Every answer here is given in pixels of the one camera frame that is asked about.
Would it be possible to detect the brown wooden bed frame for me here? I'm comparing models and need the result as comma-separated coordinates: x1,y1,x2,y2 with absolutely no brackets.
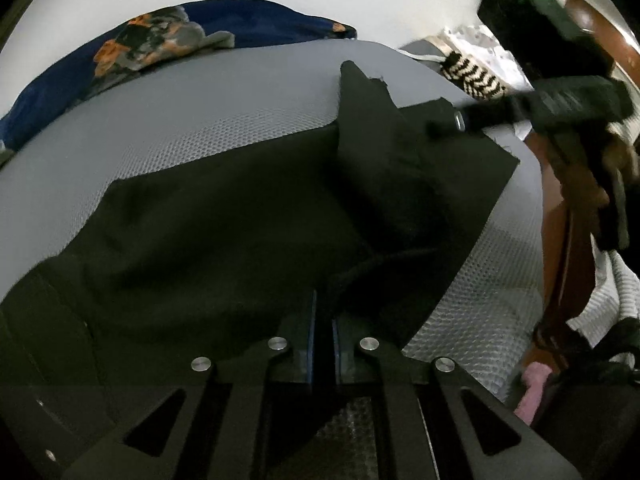
522,130,601,376

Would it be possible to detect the white lace cloth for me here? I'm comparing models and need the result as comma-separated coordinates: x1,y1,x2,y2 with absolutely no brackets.
425,24,523,92

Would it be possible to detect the black white striped cloth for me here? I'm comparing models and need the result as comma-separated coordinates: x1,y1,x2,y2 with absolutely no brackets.
440,51,510,102

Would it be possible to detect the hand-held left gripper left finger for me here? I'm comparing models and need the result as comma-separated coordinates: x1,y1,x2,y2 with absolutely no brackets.
64,291,319,480

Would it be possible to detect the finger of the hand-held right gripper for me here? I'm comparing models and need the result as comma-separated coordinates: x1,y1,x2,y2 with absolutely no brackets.
424,95,532,137

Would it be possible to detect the pink cloth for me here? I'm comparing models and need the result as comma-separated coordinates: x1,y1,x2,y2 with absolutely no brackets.
514,362,553,423

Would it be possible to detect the grey mesh mattress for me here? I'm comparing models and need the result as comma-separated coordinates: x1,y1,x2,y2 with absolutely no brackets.
0,40,546,411

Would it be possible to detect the blue floral blanket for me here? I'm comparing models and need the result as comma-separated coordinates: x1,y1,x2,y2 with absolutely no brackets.
0,0,358,153

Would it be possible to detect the person's right hand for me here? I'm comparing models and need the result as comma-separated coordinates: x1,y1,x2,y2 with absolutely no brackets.
597,124,640,211

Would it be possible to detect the white knit cloth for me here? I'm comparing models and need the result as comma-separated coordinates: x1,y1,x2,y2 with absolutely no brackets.
567,240,640,366

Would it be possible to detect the dark cloth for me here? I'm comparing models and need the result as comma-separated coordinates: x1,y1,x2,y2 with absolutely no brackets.
530,320,640,480

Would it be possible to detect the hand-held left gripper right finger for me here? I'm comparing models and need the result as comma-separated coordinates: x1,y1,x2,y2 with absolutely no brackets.
331,316,584,480

